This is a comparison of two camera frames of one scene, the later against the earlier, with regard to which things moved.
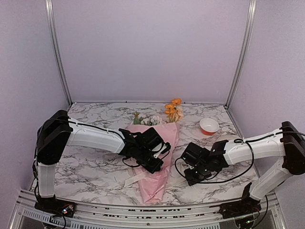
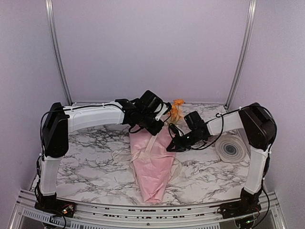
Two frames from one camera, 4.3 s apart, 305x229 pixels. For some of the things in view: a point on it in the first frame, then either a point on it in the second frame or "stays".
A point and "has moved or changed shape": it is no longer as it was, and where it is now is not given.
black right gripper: (191, 177) -> (179, 145)
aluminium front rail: (204, 216) stays
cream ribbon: (138, 178) has moved or changed shape
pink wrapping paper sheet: (153, 185) has moved or changed shape
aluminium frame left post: (57, 50) stays
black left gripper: (154, 168) -> (154, 130)
